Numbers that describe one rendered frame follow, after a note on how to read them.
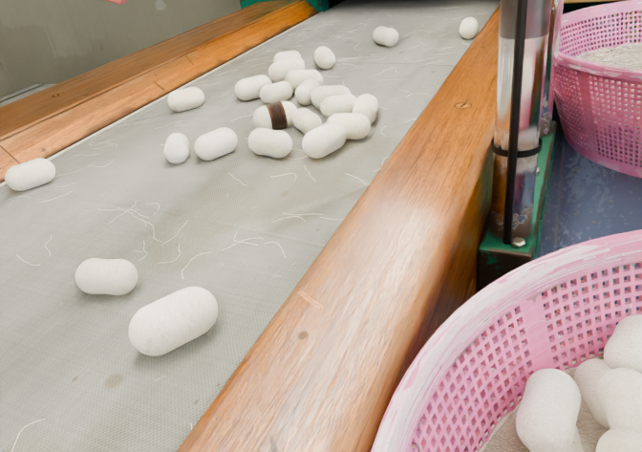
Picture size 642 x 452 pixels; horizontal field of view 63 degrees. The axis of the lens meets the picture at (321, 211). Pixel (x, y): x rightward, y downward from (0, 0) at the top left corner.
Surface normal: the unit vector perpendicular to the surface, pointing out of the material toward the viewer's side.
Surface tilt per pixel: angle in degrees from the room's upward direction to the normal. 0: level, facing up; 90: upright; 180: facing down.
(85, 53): 90
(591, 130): 108
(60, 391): 0
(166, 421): 0
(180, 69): 45
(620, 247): 75
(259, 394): 0
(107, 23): 90
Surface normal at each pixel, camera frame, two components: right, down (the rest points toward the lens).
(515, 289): 0.49, 0.13
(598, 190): -0.13, -0.85
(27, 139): 0.55, -0.53
